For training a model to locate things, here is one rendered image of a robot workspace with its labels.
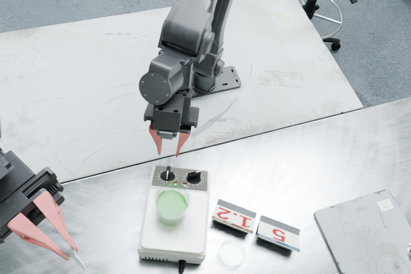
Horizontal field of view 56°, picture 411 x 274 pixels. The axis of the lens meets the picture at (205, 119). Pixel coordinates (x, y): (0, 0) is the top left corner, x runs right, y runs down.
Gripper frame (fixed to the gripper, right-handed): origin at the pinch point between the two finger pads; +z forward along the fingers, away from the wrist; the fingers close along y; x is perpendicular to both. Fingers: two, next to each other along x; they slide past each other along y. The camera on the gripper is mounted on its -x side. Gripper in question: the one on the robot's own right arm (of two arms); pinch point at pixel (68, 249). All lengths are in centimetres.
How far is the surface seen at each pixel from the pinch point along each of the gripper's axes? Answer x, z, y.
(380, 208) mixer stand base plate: 31, 35, 52
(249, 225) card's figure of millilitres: 29.4, 14.5, 28.4
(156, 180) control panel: 26.6, -6.1, 21.7
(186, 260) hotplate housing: 28.5, 9.3, 14.1
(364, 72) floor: 122, 9, 181
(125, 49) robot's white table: 32, -41, 45
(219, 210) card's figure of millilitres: 30.4, 7.6, 27.0
